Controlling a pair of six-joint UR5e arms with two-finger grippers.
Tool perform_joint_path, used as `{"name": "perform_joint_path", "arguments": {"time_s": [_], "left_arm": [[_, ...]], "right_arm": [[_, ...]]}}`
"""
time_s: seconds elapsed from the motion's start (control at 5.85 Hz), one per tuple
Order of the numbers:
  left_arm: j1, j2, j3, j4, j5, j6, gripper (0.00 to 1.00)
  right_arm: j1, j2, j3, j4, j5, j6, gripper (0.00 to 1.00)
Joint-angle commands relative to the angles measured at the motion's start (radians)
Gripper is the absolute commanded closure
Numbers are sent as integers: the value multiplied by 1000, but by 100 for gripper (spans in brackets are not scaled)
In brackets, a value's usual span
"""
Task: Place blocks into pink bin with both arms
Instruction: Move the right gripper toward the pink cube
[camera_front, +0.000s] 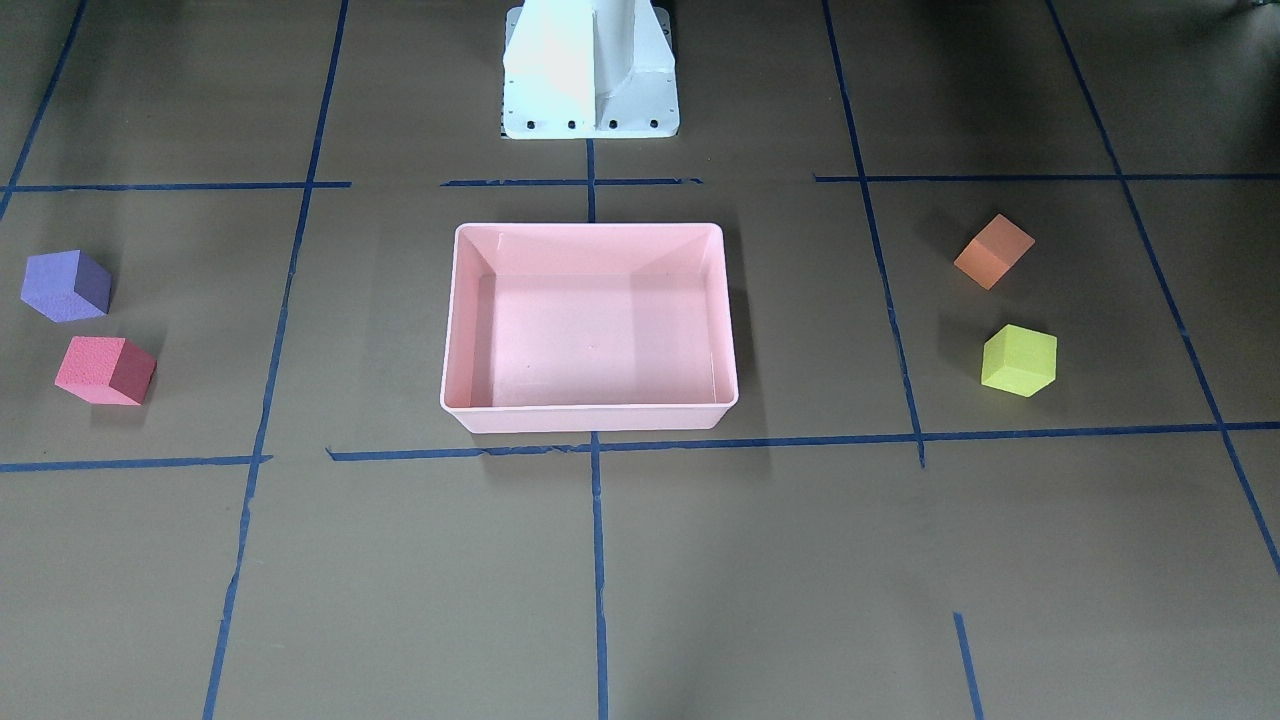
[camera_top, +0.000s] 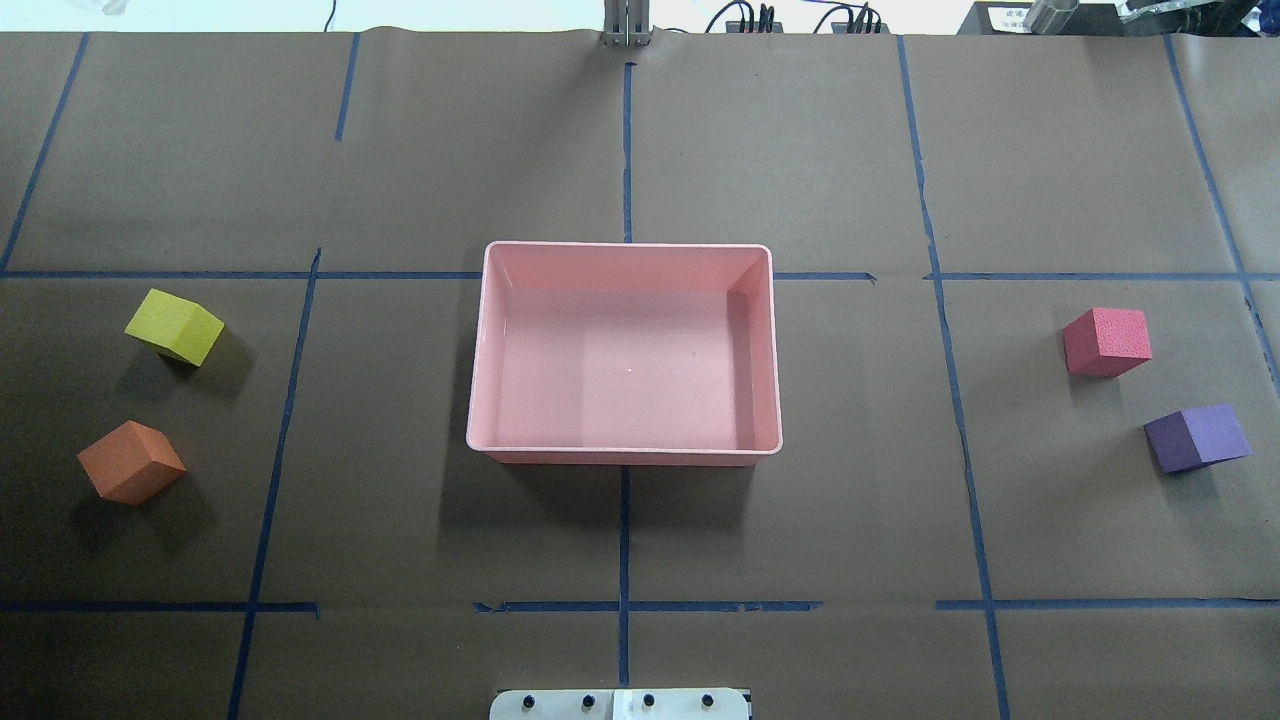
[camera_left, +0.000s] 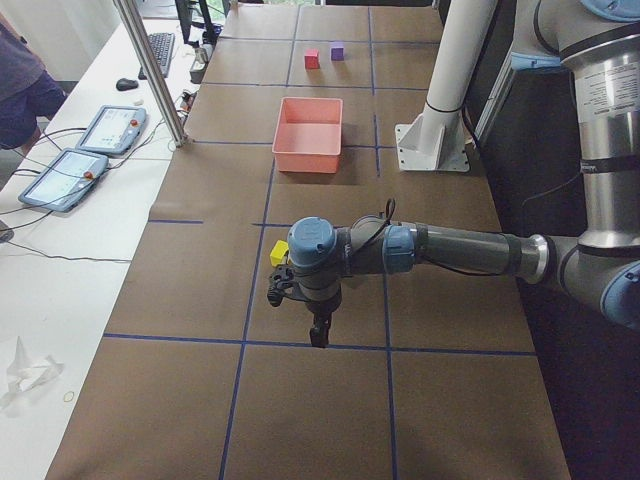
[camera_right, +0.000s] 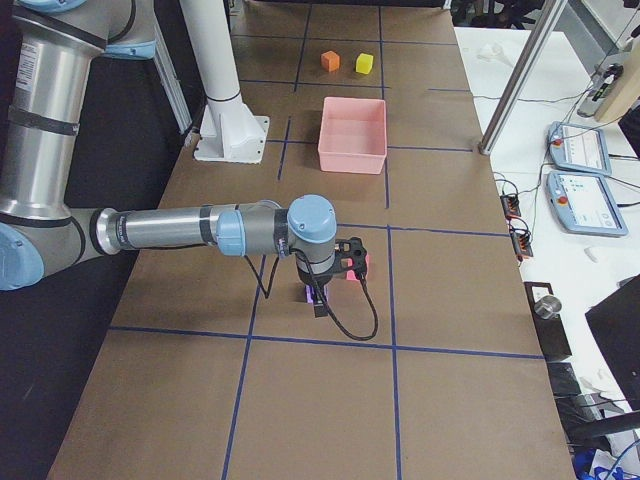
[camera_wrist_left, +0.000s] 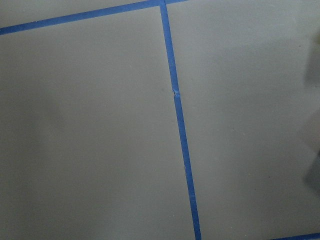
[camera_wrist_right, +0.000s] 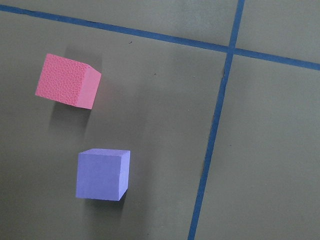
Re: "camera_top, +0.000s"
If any aluminium frame post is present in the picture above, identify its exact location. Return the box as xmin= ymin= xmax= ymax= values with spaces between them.
xmin=600 ymin=0 xmax=652 ymax=47

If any purple foam block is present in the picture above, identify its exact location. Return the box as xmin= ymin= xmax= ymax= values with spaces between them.
xmin=1143 ymin=404 xmax=1252 ymax=474

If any metal cylinder weight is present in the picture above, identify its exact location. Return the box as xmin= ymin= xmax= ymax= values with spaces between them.
xmin=1021 ymin=0 xmax=1080 ymax=36

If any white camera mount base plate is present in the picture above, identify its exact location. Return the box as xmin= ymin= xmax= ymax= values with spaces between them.
xmin=488 ymin=687 xmax=754 ymax=719

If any pink plastic bin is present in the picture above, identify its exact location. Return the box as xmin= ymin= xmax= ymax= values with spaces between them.
xmin=465 ymin=241 xmax=785 ymax=468

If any orange foam block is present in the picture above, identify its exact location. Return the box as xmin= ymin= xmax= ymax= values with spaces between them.
xmin=77 ymin=420 xmax=187 ymax=507

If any red foam block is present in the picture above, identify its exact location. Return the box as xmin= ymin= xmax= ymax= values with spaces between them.
xmin=1061 ymin=307 xmax=1153 ymax=378

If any yellow foam block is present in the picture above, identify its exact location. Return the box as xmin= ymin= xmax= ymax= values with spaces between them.
xmin=124 ymin=288 xmax=225 ymax=368

